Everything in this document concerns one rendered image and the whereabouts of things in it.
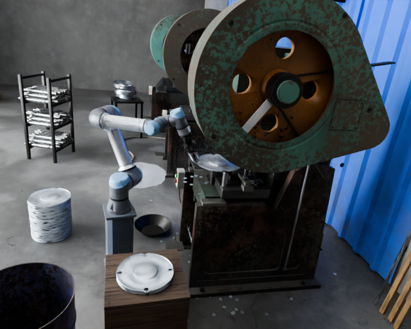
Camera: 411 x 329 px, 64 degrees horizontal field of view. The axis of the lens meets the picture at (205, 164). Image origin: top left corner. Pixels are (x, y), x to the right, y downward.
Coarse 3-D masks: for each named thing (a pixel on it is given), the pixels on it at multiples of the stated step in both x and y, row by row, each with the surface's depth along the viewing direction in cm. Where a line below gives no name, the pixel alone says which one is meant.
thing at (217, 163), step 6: (204, 156) 216; (210, 156) 217; (216, 156) 218; (204, 162) 206; (210, 162) 205; (216, 162) 206; (222, 162) 207; (228, 162) 210; (210, 168) 197; (216, 168) 198; (222, 168) 199; (228, 168) 200; (234, 168) 201
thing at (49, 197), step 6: (36, 192) 246; (42, 192) 247; (48, 192) 248; (54, 192) 249; (60, 192) 250; (66, 192) 251; (30, 198) 237; (36, 198) 238; (42, 198) 237; (48, 198) 238; (54, 198) 239; (60, 198) 241; (66, 198) 242; (36, 204) 230; (42, 204) 231; (48, 204) 232; (54, 204) 232
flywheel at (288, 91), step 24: (264, 48) 146; (312, 48) 150; (240, 72) 148; (264, 72) 150; (288, 72) 143; (240, 96) 152; (264, 96) 152; (288, 96) 142; (312, 96) 163; (240, 120) 157; (312, 120) 165
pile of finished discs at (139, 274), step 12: (120, 264) 172; (132, 264) 173; (144, 264) 173; (156, 264) 174; (168, 264) 175; (120, 276) 164; (132, 276) 164; (144, 276) 164; (156, 276) 166; (168, 276) 167; (132, 288) 157; (144, 288) 158; (156, 288) 159
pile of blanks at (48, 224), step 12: (60, 204) 234; (36, 216) 232; (48, 216) 232; (60, 216) 237; (36, 228) 237; (48, 228) 236; (60, 228) 241; (72, 228) 258; (36, 240) 240; (48, 240) 239; (60, 240) 243
